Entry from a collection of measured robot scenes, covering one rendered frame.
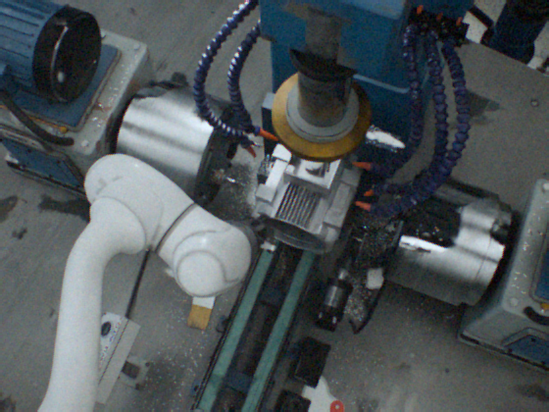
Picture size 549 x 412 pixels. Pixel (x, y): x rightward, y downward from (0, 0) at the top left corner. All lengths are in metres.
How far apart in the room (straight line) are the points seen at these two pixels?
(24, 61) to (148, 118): 0.26
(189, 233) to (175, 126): 0.43
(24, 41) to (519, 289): 1.04
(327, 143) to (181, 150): 0.35
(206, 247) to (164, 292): 0.70
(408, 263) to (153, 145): 0.57
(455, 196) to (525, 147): 0.53
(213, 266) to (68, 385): 0.26
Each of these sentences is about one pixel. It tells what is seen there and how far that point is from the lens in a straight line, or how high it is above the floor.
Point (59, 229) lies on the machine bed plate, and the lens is 1.80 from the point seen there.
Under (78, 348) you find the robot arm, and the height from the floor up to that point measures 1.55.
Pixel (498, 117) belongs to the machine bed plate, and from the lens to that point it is 1.91.
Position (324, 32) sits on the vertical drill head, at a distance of 0.95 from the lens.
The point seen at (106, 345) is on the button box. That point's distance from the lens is 1.40.
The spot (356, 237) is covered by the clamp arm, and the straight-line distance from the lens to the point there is 1.23.
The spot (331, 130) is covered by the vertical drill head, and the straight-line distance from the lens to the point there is 1.19.
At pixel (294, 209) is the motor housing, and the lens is 1.41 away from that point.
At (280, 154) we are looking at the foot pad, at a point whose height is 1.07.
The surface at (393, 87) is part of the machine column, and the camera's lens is 1.45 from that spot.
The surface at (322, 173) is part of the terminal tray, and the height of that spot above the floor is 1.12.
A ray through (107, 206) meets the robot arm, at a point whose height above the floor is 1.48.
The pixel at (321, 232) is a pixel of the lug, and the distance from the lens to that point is 1.40.
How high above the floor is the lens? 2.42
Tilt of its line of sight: 70 degrees down
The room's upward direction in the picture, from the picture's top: 3 degrees counter-clockwise
